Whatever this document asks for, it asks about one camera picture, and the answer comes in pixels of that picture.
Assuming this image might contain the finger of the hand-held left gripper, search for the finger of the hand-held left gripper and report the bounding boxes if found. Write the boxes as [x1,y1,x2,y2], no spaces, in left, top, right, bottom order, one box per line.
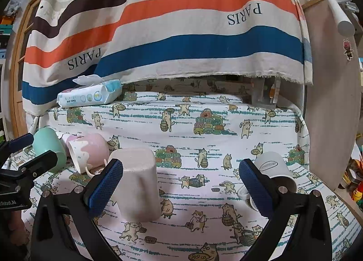
[0,133,35,156]
[0,150,59,183]

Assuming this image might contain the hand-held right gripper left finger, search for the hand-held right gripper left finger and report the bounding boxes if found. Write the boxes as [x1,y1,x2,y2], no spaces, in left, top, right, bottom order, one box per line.
[31,159,124,261]

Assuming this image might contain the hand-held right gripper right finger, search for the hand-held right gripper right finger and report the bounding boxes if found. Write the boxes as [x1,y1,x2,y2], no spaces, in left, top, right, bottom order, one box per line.
[239,159,333,261]

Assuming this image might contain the beige cup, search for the beige cup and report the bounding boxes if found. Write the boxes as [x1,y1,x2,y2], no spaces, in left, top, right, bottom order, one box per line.
[108,148,161,222]

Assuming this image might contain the mint green cup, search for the mint green cup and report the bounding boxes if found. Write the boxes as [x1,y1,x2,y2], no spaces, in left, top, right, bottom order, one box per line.
[32,127,67,173]

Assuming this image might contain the pink and white cup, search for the pink and white cup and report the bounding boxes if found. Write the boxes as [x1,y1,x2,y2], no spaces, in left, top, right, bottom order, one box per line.
[65,133,110,176]

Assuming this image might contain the wet wipes pack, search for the wet wipes pack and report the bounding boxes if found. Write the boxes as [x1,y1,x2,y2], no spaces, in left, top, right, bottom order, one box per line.
[57,75,123,107]

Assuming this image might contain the cat printed cloth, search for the cat printed cloth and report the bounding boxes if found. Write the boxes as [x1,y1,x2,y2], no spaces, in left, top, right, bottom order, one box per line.
[23,78,358,261]

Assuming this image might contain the colourful toys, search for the colourful toys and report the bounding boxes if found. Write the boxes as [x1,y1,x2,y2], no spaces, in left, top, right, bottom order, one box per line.
[339,157,363,202]

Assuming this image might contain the light wooden panel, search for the light wooden panel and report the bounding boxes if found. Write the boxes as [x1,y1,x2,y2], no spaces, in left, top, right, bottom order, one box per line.
[301,0,359,191]

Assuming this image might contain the bee sticker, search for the bee sticker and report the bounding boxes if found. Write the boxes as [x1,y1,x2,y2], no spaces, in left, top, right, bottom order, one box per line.
[343,39,354,61]

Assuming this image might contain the striped cloth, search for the striped cloth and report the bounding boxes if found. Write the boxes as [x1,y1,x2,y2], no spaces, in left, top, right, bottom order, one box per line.
[21,0,314,115]

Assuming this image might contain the white cup with handle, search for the white cup with handle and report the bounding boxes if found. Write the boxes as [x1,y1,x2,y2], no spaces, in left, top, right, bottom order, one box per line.
[238,152,298,212]

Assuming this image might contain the white cylindrical handle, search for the white cylindrical handle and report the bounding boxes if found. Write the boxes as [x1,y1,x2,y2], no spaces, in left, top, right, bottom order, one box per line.
[325,0,355,37]

